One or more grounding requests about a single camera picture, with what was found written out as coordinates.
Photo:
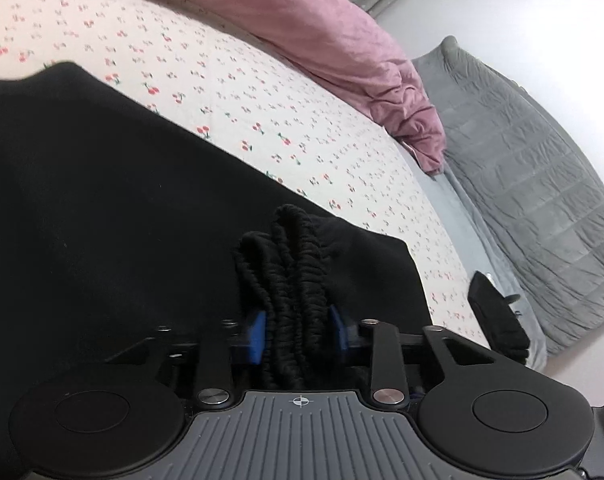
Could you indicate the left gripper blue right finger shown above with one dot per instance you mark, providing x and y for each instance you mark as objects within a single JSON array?
[{"x": 339, "y": 333}]

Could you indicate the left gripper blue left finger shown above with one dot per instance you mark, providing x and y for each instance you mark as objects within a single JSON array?
[{"x": 256, "y": 338}]

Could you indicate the black pants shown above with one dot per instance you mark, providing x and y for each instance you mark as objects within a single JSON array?
[{"x": 126, "y": 244}]

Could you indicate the folded black garment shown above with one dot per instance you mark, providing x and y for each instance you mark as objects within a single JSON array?
[{"x": 498, "y": 323}]

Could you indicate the cherry print bed sheet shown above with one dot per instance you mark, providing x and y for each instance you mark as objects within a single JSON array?
[{"x": 188, "y": 66}]

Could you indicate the grey quilted pillow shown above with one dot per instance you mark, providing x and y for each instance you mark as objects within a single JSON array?
[{"x": 538, "y": 199}]

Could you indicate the pink duvet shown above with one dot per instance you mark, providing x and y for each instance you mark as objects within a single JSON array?
[{"x": 344, "y": 50}]

